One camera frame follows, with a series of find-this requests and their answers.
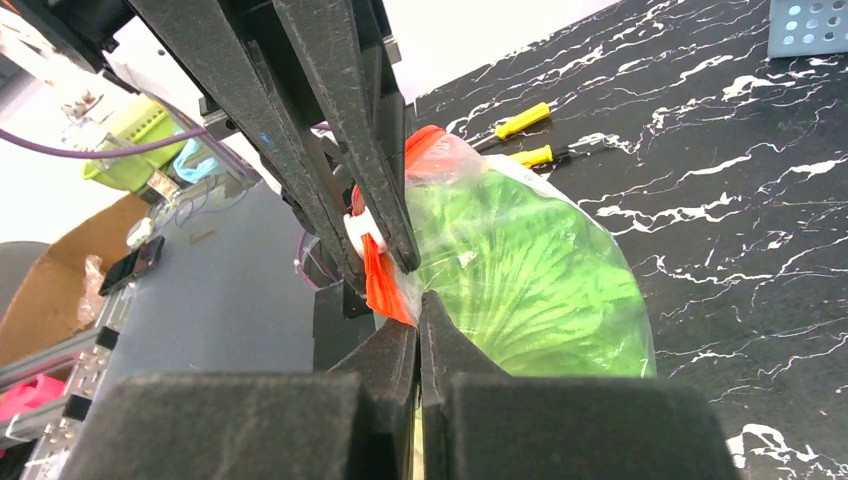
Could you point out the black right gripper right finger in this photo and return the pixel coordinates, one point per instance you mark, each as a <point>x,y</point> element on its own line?
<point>481,423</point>

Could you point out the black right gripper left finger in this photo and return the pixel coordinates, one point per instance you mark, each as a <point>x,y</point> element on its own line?
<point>352,422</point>

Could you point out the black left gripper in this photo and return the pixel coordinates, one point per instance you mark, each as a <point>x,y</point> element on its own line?
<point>277,68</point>

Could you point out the green lettuce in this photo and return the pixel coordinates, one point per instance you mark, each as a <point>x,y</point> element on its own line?
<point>530,280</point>

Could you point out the clear zip bag orange zipper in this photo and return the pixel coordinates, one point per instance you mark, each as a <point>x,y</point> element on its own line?
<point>432,156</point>

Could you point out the black smartphone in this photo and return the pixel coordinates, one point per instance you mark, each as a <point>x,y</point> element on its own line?
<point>133,266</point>

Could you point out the orange slim screwdriver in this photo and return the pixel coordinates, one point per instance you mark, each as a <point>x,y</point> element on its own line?
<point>516,124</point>

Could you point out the brown cardboard sheet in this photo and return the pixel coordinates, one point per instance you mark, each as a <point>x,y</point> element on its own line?
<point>43,311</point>

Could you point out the blue plastic basket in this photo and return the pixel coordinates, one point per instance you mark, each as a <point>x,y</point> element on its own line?
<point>799,28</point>

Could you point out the aluminium rail frame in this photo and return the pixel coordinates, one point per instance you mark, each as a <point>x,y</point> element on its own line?
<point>53,391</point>

